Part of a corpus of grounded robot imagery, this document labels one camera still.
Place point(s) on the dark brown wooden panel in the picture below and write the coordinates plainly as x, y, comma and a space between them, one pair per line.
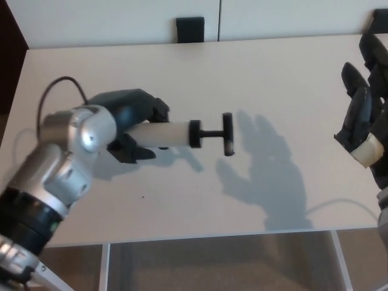
10, 60

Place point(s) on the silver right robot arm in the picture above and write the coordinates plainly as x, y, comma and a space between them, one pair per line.
383, 212

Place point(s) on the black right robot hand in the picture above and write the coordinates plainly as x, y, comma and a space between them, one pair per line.
379, 115

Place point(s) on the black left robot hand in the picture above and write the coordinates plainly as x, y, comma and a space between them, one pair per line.
130, 106

